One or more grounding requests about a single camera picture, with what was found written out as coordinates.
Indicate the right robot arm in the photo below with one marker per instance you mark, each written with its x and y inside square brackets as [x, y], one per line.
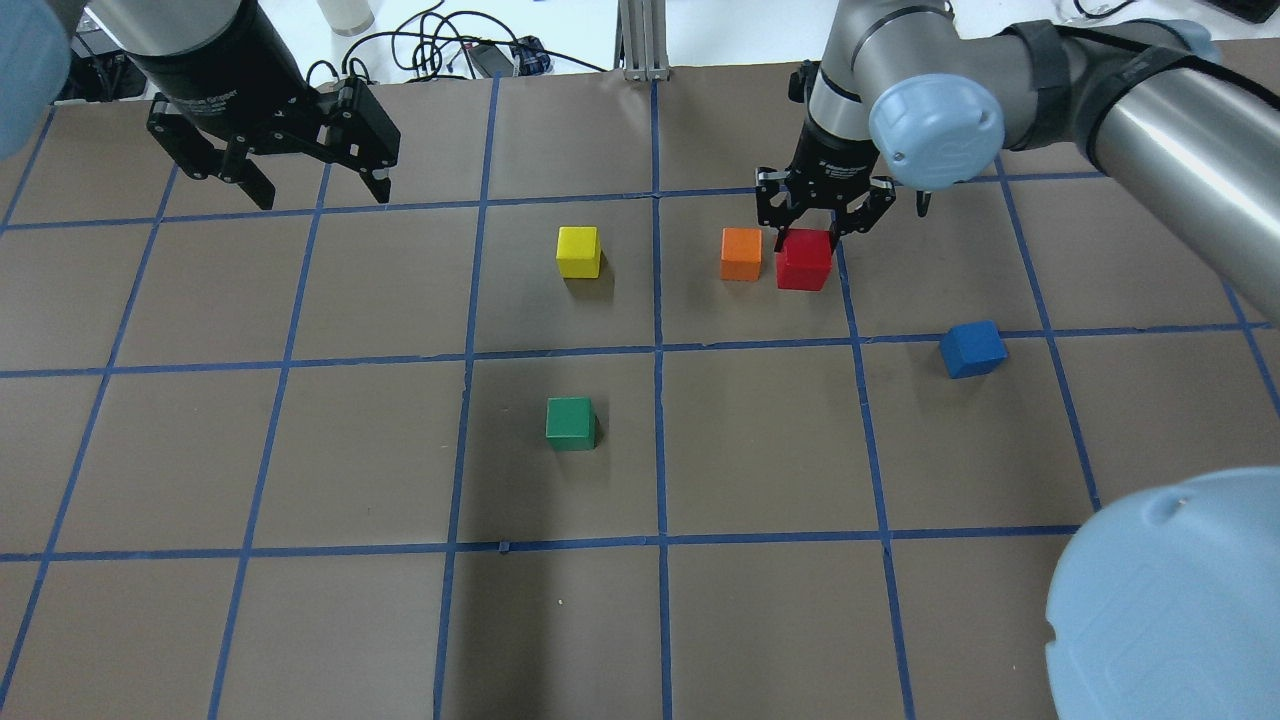
[1164, 604]

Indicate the green wooden block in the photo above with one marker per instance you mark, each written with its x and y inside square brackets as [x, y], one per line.
[570, 425]

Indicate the white cylinder bottle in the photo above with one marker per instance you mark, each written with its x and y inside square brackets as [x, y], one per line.
[347, 18]

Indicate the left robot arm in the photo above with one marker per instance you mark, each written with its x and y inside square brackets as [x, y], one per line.
[39, 36]

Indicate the orange wooden block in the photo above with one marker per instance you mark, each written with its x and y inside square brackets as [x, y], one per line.
[741, 254]

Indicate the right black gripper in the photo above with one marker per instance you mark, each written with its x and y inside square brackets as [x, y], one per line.
[824, 167]

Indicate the aluminium frame post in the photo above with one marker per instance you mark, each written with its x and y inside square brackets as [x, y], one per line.
[640, 44]

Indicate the yellow wooden block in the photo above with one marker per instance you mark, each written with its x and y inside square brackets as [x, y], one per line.
[579, 252]

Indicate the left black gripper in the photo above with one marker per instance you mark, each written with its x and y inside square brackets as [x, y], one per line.
[222, 72]

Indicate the red wooden block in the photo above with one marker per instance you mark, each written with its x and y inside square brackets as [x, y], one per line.
[805, 263]

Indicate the blue wooden block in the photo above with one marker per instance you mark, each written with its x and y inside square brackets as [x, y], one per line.
[972, 349]

